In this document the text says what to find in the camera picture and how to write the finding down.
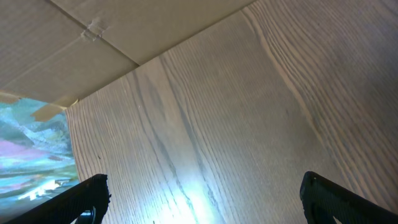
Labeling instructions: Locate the brown cardboard panel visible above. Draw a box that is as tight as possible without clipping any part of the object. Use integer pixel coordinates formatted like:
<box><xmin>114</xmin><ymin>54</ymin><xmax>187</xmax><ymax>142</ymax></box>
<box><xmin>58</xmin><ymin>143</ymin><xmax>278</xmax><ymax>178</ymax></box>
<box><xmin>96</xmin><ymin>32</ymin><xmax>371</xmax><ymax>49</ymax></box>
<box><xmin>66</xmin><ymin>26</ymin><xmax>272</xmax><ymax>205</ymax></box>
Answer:
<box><xmin>1</xmin><ymin>0</ymin><xmax>248</xmax><ymax>121</ymax></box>

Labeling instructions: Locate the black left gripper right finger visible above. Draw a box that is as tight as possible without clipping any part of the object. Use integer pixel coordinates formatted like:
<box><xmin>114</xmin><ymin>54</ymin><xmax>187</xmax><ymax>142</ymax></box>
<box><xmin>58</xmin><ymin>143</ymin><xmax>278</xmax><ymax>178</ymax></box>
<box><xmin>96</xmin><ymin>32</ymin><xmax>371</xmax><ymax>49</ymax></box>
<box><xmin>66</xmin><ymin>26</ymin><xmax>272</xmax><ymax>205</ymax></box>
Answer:
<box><xmin>300</xmin><ymin>171</ymin><xmax>397</xmax><ymax>224</ymax></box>

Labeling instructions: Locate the colourful painted surface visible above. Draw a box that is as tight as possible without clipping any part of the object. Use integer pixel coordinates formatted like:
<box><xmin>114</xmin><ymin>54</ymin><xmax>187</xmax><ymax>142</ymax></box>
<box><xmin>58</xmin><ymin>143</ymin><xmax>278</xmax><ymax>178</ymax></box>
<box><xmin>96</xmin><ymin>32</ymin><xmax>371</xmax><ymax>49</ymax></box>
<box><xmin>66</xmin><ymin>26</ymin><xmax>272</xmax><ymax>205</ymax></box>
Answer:
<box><xmin>1</xmin><ymin>98</ymin><xmax>79</xmax><ymax>223</ymax></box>

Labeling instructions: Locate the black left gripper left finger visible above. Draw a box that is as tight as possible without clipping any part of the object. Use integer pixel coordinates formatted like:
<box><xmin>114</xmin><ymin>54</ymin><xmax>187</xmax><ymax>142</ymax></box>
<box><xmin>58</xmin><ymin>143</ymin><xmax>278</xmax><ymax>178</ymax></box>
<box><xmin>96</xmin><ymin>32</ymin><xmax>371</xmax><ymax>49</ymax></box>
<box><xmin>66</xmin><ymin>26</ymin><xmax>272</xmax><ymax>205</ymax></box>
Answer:
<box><xmin>7</xmin><ymin>174</ymin><xmax>111</xmax><ymax>224</ymax></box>

